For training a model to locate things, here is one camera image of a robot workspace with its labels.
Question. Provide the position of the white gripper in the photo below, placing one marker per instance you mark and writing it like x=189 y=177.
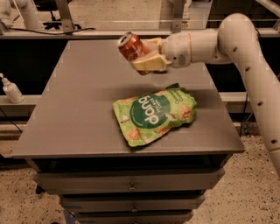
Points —
x=176 y=50

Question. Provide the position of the red coke can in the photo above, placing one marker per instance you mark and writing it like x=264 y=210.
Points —
x=131 y=47

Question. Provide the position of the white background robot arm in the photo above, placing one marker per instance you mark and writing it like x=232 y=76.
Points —
x=27 y=11

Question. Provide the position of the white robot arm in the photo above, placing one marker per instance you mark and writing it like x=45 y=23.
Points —
x=234 y=41

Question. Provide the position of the green snack chip bag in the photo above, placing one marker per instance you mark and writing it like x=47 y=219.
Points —
x=144 y=119

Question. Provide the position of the grey drawer cabinet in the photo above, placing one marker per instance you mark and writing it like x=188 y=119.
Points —
x=77 y=150

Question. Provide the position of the black office chair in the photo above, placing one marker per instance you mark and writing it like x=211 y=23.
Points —
x=61 y=17

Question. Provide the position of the white pump bottle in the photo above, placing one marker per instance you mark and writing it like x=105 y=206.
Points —
x=11 y=90

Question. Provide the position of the grey metal rail frame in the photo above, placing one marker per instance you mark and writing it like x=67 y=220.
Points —
x=152 y=18

